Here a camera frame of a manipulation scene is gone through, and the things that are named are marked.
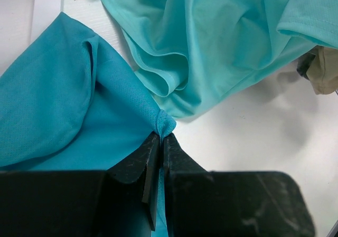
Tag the mint green hanging shirt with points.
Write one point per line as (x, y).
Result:
(192, 54)

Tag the olive tan hanging shirt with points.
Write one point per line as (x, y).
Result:
(319, 67)

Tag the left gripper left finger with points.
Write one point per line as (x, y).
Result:
(120, 201)

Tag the teal blue t-shirt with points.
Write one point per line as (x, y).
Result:
(71, 102)

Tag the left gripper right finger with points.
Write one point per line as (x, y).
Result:
(254, 203)

